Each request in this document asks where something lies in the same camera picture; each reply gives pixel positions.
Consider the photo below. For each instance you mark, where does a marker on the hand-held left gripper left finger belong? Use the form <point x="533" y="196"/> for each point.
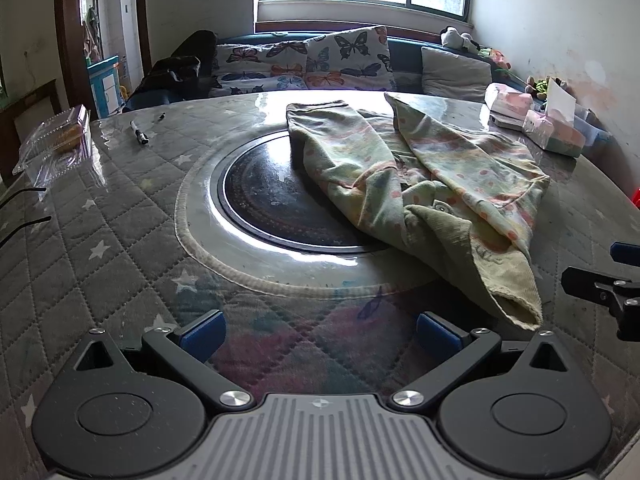
<point x="202" y="336"/>

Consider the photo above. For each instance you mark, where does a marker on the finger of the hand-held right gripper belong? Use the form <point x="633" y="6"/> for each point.
<point x="607" y="285"/>
<point x="627" y="252"/>

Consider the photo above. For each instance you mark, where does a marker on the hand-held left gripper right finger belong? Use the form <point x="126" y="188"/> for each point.
<point x="440" y="334"/>

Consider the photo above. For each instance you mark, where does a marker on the floral baby jacket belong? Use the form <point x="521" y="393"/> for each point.
<point x="350" y="160"/>

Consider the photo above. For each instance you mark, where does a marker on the hanging clothes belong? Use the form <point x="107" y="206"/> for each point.
<point x="91" y="32"/>

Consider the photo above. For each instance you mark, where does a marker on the red object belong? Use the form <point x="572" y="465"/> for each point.
<point x="636" y="197"/>

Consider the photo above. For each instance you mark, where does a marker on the pastel tissue box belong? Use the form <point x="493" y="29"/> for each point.
<point x="565" y="135"/>

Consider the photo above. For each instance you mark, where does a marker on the black round turntable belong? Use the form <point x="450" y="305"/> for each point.
<point x="260" y="195"/>

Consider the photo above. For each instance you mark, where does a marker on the pink tissue pack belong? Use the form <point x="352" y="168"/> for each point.
<point x="537" y="127"/>
<point x="510" y="99"/>

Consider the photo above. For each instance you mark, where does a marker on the flat white box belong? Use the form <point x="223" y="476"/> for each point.
<point x="506" y="121"/>

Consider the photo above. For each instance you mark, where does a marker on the small plush toy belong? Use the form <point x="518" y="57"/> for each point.
<point x="536" y="87"/>

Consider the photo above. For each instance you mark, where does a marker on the black marker pen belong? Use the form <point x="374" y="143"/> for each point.
<point x="138" y="132"/>

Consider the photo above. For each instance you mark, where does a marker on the colourful toy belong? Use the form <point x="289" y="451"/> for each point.
<point x="495" y="57"/>

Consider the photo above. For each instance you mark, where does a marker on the clear plastic container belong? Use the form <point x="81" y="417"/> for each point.
<point x="55" y="140"/>

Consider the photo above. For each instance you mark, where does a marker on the grey pillow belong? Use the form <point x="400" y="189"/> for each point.
<point x="457" y="75"/>

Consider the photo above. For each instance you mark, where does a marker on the blue cabinet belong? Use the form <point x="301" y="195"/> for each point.
<point x="104" y="87"/>

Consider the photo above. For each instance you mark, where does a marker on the black clothing pile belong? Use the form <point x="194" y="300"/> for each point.
<point x="180" y="67"/>

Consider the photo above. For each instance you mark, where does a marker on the black and white plush toy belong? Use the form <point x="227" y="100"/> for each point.
<point x="457" y="39"/>

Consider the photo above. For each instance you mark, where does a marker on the butterfly print pillow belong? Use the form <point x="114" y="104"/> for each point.
<point x="350" y="60"/>
<point x="260" y="67"/>

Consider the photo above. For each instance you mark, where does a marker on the blue sofa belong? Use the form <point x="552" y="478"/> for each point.
<point x="407" y="60"/>

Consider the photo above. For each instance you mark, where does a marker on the dark wooden chair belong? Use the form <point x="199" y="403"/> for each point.
<point x="30" y="97"/>

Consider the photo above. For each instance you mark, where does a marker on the brown door frame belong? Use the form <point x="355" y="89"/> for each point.
<point x="70" y="35"/>

